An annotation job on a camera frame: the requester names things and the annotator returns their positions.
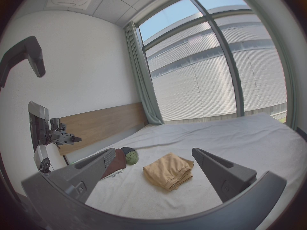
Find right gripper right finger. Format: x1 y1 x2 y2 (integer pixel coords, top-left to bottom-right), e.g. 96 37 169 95
191 148 257 203

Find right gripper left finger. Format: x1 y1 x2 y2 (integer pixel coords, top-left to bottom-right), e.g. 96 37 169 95
50 148 117 203

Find tan shorts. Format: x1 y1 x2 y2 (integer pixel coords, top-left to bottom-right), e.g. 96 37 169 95
143 152 194 192

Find bed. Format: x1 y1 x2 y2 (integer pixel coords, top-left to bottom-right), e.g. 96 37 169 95
58 102 307 219

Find white garment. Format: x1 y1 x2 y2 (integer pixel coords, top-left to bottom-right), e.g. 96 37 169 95
101 169 123 180

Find brown garment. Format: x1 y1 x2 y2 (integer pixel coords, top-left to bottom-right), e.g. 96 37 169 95
100 149 127 180

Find green garment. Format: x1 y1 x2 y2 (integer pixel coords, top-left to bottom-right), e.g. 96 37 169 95
125 151 139 165

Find window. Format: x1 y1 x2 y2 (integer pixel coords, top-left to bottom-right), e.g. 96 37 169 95
134 0 288 129

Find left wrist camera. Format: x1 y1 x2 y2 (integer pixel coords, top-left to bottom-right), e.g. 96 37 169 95
51 118 68 131

